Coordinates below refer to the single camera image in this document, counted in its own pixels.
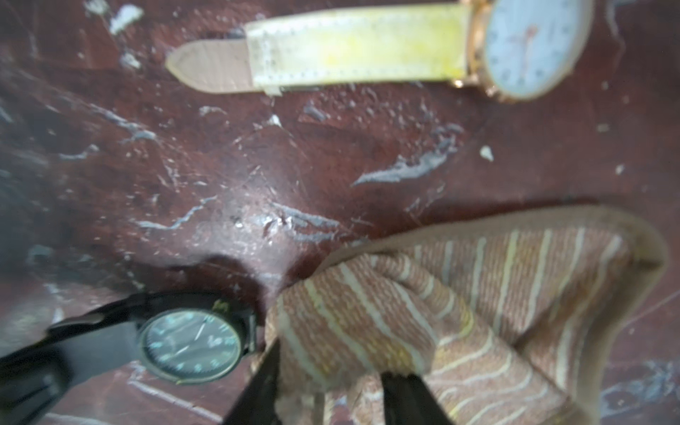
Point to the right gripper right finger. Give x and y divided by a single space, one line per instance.
408 401

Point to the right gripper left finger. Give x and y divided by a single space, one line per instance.
257 403

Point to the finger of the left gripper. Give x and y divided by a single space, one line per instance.
36 378

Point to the small olive watch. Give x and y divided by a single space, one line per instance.
183 337

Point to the beige striped cloth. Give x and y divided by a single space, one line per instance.
509 319

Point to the cream strap watch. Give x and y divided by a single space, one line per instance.
512 50

